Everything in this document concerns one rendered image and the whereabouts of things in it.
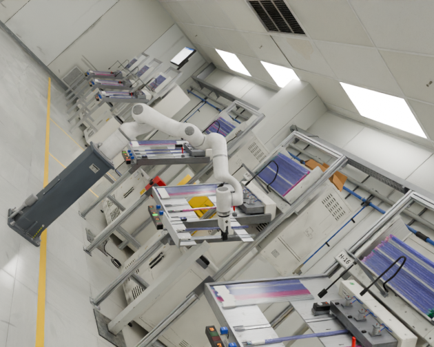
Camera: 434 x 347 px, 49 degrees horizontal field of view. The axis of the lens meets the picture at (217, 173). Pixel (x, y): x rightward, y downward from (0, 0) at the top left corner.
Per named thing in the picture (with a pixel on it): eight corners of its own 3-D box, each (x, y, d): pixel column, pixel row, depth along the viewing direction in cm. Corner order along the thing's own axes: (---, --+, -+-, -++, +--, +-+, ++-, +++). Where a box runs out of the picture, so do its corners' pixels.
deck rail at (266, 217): (171, 232, 314) (171, 223, 312) (170, 230, 316) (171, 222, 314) (271, 222, 336) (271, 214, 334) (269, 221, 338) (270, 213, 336)
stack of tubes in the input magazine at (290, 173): (282, 196, 337) (311, 170, 337) (255, 173, 382) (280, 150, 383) (292, 207, 342) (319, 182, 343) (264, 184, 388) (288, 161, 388)
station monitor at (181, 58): (176, 66, 760) (195, 49, 760) (168, 62, 812) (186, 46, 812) (181, 73, 766) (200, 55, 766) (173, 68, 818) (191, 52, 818)
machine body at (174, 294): (124, 324, 325) (191, 261, 326) (112, 272, 388) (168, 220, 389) (184, 370, 354) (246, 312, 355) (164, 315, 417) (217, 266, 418)
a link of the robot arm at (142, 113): (136, 124, 316) (125, 113, 301) (144, 108, 318) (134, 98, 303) (199, 151, 298) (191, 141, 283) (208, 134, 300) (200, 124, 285)
